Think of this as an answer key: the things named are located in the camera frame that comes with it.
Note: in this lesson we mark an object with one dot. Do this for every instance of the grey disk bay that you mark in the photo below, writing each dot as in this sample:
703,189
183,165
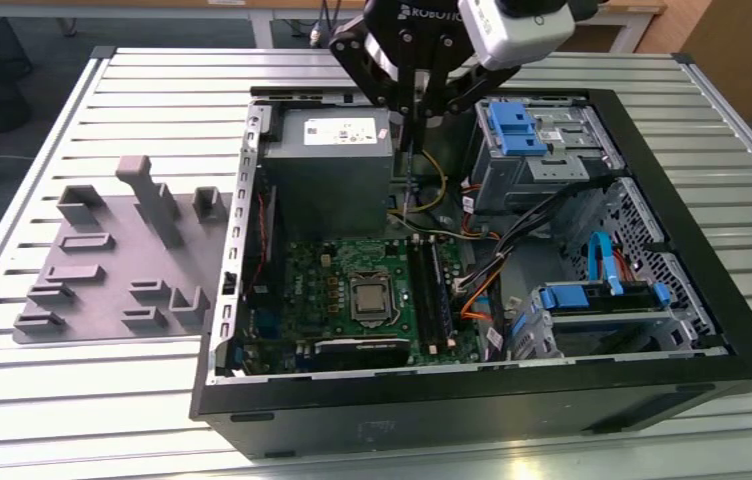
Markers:
616,320

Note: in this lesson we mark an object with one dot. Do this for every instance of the black empty RAM slot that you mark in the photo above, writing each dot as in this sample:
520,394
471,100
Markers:
423,295

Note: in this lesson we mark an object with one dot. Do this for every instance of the blue drive latch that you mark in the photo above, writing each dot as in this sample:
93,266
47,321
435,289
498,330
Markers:
516,135

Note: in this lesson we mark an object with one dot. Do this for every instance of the grey power supply unit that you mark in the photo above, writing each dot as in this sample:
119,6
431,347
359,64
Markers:
323,190

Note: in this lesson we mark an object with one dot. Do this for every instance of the green motherboard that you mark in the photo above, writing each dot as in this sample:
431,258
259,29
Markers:
312,325

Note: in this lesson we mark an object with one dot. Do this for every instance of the white-framed wooden desk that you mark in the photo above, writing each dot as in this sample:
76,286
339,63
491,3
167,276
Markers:
636,30

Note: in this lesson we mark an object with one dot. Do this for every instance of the black PC case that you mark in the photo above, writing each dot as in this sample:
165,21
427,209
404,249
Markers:
483,415

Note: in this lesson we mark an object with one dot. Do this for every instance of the grey optical drive cage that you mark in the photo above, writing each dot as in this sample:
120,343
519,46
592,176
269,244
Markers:
563,167

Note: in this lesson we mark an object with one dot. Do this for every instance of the RAM stick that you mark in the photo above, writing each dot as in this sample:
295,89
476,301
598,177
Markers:
410,180
442,295

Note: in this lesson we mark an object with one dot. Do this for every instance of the silver CPU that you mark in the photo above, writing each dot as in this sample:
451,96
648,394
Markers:
371,300

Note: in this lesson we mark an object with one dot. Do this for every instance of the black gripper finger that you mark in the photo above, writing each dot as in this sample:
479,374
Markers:
443,75
406,75

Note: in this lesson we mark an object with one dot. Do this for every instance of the white wrist camera black mount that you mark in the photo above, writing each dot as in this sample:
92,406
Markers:
516,35

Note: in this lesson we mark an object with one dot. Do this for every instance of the wooden cabinet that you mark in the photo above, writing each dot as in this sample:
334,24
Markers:
737,50

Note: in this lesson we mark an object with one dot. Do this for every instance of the black graphics card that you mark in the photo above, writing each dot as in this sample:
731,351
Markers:
363,352

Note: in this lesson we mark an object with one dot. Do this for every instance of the grey parts rack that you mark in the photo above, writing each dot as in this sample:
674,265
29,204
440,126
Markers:
116,260

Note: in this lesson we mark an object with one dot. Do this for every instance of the hard disk in blue carrier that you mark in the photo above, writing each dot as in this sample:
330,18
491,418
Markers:
566,297

